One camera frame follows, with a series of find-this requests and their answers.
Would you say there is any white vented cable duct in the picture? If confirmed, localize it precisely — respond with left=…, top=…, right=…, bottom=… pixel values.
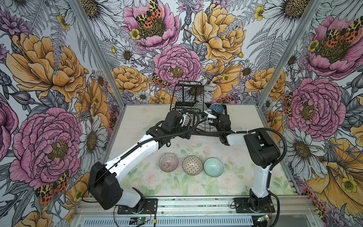
left=78, top=216, right=253, bottom=227

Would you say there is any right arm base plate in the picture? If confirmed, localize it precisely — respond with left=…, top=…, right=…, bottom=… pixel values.
left=231, top=197, right=275, bottom=213

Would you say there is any aluminium front rail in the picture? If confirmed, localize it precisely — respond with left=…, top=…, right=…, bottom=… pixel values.
left=75, top=195, right=317, bottom=218

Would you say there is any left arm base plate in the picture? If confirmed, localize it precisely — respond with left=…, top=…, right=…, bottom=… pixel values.
left=117, top=197, right=158, bottom=215

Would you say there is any black wire dish rack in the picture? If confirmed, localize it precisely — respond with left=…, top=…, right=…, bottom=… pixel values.
left=170, top=81, right=227, bottom=135

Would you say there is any pink patterned bowl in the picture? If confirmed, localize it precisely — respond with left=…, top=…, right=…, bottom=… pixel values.
left=159, top=153, right=179, bottom=173

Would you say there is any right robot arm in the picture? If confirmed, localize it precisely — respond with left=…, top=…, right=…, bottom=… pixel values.
left=202, top=111, right=287, bottom=212

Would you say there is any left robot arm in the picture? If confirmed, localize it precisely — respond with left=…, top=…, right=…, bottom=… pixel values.
left=87, top=109, right=200, bottom=212

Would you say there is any blue patterned bowl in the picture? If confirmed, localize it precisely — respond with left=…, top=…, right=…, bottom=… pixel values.
left=209, top=103, right=225, bottom=114

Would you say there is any brown patterned bowl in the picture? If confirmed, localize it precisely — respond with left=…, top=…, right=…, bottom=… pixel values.
left=182, top=156, right=203, bottom=176

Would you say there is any mint green striped bowl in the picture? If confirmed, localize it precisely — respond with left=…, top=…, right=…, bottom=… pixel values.
left=203, top=158, right=224, bottom=177

